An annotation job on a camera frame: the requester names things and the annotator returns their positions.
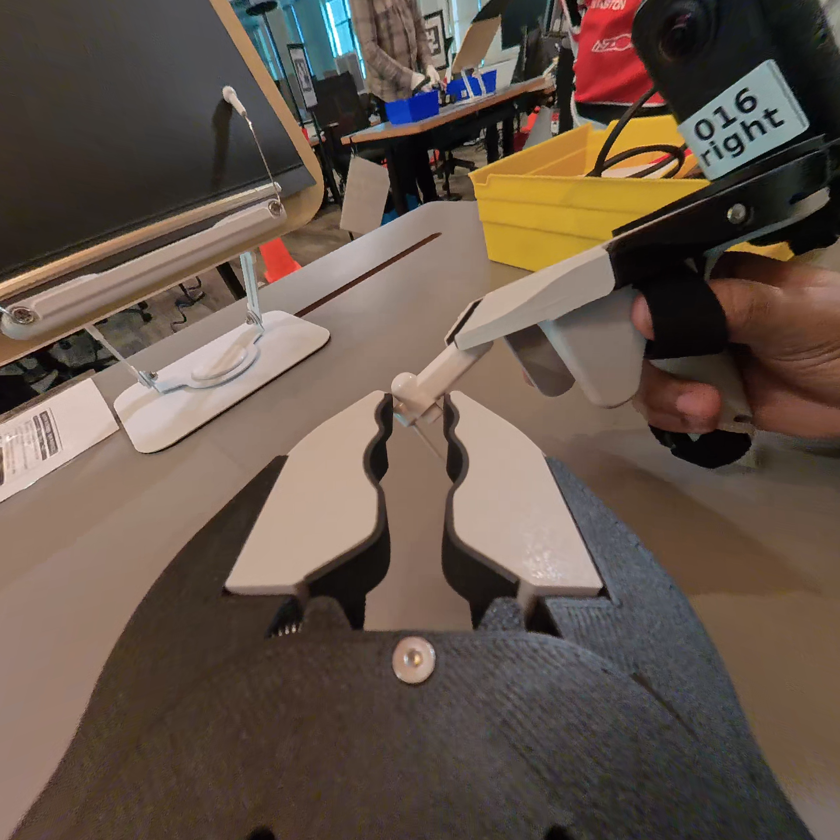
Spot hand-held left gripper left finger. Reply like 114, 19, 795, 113
225, 390, 392, 598

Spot printed paper sheets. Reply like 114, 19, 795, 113
0, 378, 120, 504

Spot blue parts tray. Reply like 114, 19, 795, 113
384, 70, 501, 127

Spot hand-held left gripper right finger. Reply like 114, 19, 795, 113
443, 390, 606, 602

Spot long wooden desk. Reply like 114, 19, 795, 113
342, 77, 561, 214

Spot person's right hand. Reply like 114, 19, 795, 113
630, 252, 840, 441

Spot orange object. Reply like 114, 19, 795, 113
258, 235, 301, 284

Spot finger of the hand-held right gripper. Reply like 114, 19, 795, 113
506, 322, 647, 408
447, 247, 618, 353

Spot yellow storage bin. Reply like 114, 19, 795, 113
470, 116, 796, 274

